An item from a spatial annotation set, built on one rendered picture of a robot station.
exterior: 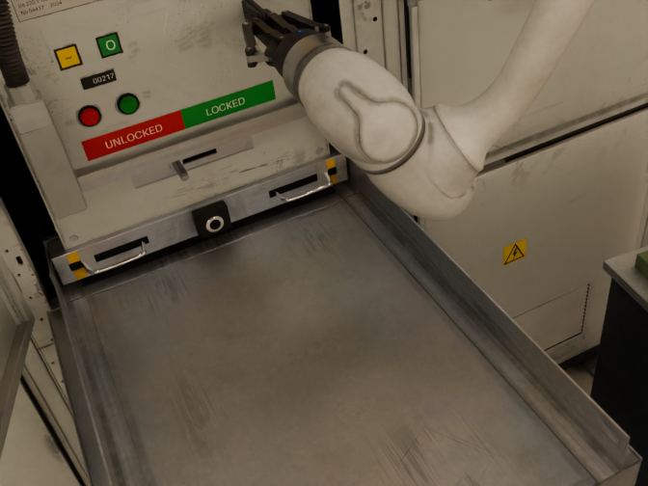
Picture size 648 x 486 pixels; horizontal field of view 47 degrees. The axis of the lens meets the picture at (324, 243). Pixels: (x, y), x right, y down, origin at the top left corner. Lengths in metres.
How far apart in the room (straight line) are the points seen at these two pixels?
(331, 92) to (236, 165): 0.48
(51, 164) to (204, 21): 0.31
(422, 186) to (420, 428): 0.32
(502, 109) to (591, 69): 0.65
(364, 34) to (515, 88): 0.39
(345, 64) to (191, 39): 0.38
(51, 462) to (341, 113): 0.97
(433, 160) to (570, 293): 1.08
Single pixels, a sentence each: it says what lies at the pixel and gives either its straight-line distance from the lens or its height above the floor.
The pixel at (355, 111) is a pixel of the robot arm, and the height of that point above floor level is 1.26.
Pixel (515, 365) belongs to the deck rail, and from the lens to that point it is 1.07.
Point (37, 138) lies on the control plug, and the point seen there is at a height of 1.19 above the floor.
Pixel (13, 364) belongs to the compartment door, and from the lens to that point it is 1.26.
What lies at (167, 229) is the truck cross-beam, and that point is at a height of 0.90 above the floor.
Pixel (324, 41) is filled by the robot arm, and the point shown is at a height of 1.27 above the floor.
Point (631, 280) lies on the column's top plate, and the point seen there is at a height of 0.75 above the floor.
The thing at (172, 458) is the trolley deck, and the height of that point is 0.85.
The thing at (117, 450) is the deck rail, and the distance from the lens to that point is 1.06.
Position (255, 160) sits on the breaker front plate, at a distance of 1.30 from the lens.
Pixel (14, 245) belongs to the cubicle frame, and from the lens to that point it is 1.23.
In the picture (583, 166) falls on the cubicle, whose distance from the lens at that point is 1.69.
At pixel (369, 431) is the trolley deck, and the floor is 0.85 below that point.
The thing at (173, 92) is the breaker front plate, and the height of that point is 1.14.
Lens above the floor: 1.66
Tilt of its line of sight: 39 degrees down
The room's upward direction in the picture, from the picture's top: 8 degrees counter-clockwise
